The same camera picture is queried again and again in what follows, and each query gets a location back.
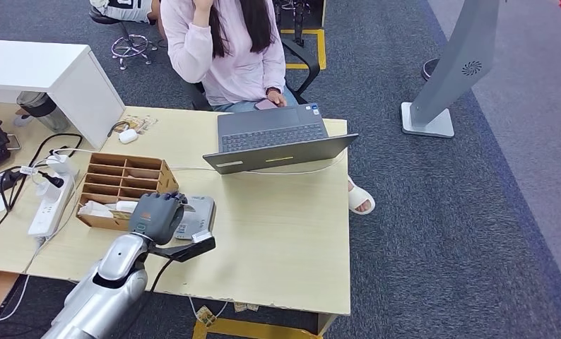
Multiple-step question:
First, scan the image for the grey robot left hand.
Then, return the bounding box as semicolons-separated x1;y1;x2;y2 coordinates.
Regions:
128;191;189;247

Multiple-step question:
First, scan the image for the black equipment stand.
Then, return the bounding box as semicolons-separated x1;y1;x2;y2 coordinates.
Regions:
274;0;327;48

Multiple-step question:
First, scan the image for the yellow floor tape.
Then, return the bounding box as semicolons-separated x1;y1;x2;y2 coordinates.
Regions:
191;319;323;339

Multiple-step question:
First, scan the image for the white power strip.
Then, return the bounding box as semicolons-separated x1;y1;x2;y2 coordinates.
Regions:
26;174;76;238

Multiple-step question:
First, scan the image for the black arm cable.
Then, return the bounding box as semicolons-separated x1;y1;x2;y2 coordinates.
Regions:
119;257;177;339

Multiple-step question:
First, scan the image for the hanging patterned tag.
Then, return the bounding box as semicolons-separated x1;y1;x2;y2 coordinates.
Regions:
195;304;218;328

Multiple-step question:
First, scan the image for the wooden compartment organizer box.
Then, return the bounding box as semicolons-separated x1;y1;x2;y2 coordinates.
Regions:
76;152;180;233

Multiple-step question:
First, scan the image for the pile of patterned cards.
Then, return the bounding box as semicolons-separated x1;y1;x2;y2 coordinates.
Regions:
117;114;159;135

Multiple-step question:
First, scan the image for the white power strip cable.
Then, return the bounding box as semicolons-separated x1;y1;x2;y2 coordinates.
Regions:
0;236;45;323

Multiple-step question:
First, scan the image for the black power plug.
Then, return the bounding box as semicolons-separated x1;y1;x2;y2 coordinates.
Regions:
37;170;66;189

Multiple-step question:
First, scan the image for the black camera bracket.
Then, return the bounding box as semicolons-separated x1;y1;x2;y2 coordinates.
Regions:
148;237;217;263

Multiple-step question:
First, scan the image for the person's left hand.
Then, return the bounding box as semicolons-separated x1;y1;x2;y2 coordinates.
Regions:
266;88;288;109

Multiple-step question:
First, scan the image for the grey kiosk stand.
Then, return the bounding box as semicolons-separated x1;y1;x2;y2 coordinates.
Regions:
401;0;502;139

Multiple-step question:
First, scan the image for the white power plug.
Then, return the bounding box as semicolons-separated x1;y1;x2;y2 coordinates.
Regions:
35;179;62;203

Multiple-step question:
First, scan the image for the person's right hand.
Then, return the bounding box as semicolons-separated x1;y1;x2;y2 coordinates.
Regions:
192;0;216;28

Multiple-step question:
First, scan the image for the person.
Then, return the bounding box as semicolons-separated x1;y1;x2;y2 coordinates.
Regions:
89;0;166;24
160;0;377;216

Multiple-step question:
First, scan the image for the white slipper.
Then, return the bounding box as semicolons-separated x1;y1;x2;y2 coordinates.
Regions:
347;177;377;216

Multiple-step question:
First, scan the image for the white charger adapter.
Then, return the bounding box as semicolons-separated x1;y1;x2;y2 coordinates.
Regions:
45;153;78;177

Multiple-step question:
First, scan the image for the dark round base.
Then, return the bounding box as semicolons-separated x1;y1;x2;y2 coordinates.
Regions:
420;58;443;81

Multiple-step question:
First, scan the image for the thin black strap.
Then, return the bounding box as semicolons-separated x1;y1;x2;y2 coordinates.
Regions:
107;120;131;138

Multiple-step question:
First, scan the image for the white cabinet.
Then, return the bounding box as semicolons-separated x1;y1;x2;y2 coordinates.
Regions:
0;39;126;150

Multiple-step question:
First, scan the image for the black stool chrome base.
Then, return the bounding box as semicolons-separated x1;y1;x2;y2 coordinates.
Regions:
89;6;159;71

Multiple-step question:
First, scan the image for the grey tumbler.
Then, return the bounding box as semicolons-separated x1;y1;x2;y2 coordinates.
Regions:
16;91;71;133

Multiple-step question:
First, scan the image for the thick black cable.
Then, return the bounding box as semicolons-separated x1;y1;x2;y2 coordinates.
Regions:
0;133;84;248

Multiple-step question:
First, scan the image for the grey laptop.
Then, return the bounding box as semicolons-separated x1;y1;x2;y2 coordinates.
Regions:
202;102;359;175

